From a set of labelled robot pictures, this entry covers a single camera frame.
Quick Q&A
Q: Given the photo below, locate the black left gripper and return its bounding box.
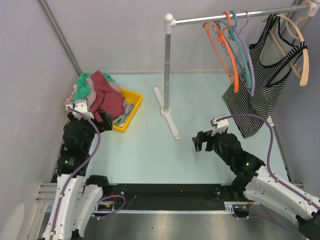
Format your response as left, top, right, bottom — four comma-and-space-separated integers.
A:
68, 108, 112, 150

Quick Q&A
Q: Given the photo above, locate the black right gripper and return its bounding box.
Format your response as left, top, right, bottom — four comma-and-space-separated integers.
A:
191, 127, 232, 166

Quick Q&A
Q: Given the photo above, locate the maroon tank top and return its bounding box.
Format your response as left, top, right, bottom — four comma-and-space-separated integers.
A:
90, 70, 125, 122

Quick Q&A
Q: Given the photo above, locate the orange plastic hanger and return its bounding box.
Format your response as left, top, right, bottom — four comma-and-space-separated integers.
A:
202, 10, 240, 93

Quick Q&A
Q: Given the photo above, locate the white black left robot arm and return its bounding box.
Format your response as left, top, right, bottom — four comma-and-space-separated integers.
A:
41, 110, 113, 240

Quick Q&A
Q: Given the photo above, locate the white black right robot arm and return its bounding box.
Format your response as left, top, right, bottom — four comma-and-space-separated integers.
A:
192, 131, 320, 240

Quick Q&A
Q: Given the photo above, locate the black white striped tank top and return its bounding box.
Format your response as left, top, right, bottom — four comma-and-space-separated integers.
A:
222, 15, 302, 138

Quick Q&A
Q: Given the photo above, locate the teal plastic hanger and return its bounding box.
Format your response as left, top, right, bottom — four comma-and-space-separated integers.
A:
227, 10, 256, 95

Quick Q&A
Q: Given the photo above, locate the lilac plastic hanger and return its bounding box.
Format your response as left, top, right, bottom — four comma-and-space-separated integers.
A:
212, 11, 256, 98

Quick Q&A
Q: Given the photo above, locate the beige wooden hanger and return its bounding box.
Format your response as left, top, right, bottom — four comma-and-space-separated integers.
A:
274, 0, 314, 87

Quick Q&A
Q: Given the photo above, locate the green white striped garment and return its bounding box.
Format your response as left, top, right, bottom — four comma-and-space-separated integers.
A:
112, 114, 129, 128

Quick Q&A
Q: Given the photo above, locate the grey garment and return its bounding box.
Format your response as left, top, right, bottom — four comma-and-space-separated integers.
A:
123, 100, 135, 118

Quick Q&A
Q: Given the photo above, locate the yellow plastic bin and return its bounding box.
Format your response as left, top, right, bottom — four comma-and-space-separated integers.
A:
113, 88, 143, 132

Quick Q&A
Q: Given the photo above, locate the mauve pink garment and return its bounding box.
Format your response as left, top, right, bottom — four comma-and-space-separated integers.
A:
86, 77, 121, 105

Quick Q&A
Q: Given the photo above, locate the red white striped garment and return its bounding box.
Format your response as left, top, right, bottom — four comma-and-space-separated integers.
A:
64, 85, 78, 105

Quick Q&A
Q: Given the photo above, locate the silver white clothes rack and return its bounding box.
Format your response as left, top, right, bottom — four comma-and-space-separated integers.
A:
154, 0, 320, 140

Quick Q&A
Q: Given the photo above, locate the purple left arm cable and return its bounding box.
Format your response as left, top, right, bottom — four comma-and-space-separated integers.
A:
48, 106, 102, 237

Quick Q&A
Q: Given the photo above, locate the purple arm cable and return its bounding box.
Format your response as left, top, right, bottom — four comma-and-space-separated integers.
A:
48, 106, 102, 237
216, 113, 320, 211

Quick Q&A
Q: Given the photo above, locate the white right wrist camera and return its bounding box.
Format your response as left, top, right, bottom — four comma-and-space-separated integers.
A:
210, 115, 229, 137

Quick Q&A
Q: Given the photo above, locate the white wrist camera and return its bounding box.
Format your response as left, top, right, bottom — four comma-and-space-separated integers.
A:
65, 99, 95, 119
210, 115, 229, 137

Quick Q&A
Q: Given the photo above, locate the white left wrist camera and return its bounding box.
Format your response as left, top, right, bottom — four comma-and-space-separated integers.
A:
65, 99, 95, 119

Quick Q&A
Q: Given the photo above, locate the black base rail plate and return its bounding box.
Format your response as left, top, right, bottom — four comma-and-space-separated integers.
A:
109, 183, 248, 212

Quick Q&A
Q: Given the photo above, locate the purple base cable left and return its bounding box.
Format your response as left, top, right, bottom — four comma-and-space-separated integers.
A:
91, 194, 127, 220

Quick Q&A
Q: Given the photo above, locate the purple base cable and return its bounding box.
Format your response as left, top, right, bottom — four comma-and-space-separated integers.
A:
233, 203, 288, 231
91, 194, 127, 220

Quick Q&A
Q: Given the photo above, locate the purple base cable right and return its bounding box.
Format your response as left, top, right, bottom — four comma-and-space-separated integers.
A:
233, 203, 288, 231

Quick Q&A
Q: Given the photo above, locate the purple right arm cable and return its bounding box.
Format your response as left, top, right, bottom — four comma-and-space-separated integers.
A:
216, 113, 320, 211

